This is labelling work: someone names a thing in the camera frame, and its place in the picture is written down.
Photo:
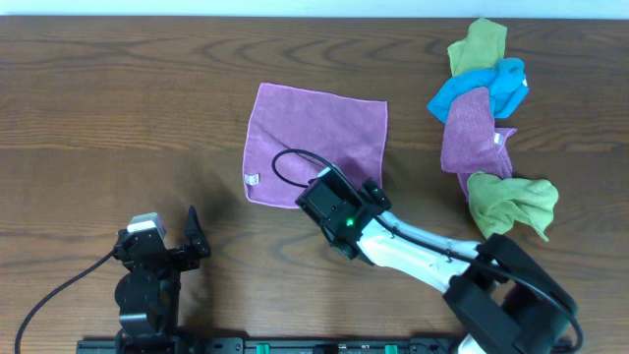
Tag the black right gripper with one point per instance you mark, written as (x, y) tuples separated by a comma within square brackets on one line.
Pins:
[(375, 195)]

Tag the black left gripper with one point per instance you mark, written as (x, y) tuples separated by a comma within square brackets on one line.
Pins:
[(173, 255)]

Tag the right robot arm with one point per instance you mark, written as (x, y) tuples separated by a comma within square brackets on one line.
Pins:
[(503, 298)]

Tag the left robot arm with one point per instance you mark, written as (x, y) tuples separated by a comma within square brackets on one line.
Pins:
[(148, 295)]

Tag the dark purple cloth in pile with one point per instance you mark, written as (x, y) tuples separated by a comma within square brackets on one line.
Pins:
[(471, 142)]

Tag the lower green cloth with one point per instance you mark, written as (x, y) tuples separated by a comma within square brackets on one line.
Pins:
[(497, 204)]

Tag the green cloth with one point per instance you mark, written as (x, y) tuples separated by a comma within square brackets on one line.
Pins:
[(483, 46), (497, 204)]

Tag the blue cloth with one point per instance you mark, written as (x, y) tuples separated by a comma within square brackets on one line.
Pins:
[(506, 83)]

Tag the upper green cloth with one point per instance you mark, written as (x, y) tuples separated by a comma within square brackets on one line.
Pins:
[(483, 46)]

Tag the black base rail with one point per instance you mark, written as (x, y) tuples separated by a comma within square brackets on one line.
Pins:
[(238, 345)]

